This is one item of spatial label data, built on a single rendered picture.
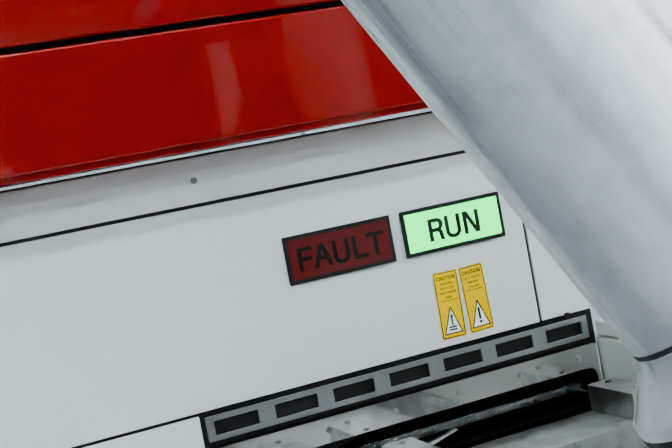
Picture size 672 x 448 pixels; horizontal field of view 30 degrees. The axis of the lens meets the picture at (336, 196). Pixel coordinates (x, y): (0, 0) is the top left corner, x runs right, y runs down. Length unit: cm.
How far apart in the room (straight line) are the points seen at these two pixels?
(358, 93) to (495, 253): 24
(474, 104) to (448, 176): 92
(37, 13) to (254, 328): 36
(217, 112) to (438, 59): 78
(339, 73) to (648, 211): 85
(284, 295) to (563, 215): 86
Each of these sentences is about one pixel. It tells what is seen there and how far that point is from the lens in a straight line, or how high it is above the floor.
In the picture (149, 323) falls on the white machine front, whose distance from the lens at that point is 120.
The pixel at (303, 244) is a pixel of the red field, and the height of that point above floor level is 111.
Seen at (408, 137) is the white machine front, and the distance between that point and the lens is 129.
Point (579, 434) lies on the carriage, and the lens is 128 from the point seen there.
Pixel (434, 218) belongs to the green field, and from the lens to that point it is 130.
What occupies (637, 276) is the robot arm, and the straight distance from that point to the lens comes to 39.
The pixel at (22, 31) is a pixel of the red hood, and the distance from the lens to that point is 114.
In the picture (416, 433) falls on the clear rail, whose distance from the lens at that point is 131.
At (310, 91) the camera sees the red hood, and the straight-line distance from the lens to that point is 120.
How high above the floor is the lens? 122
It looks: 3 degrees down
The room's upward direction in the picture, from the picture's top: 11 degrees counter-clockwise
